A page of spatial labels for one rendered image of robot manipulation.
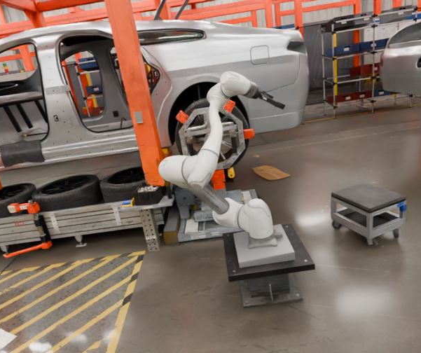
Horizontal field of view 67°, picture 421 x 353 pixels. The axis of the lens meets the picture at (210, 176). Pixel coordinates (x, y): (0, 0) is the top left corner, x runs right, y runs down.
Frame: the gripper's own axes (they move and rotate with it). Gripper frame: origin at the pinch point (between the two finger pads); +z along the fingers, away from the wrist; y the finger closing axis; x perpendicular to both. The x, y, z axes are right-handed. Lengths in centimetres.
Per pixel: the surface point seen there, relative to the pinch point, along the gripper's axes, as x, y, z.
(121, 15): -5, -110, -77
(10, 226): -220, -113, -109
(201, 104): -38, -82, 0
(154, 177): -108, -66, -18
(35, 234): -216, -101, -88
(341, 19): 144, -376, 361
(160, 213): -143, -63, 1
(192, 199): -121, -61, 25
